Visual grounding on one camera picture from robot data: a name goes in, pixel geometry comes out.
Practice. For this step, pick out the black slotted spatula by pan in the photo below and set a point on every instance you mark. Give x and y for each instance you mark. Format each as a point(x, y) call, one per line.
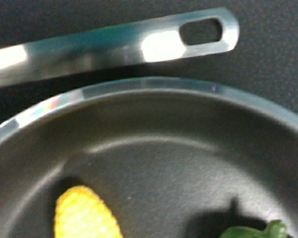
point(152, 40)

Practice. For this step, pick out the black frying pan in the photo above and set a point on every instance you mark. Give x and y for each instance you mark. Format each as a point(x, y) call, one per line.
point(171, 158)

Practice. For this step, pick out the yellow toy corn cob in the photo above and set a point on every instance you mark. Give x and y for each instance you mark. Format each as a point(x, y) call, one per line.
point(81, 213)

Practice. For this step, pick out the green toy pepper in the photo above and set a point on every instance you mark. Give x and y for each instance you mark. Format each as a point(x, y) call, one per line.
point(274, 229)

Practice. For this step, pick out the black tablecloth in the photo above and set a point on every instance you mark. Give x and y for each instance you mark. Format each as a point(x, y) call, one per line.
point(265, 61)

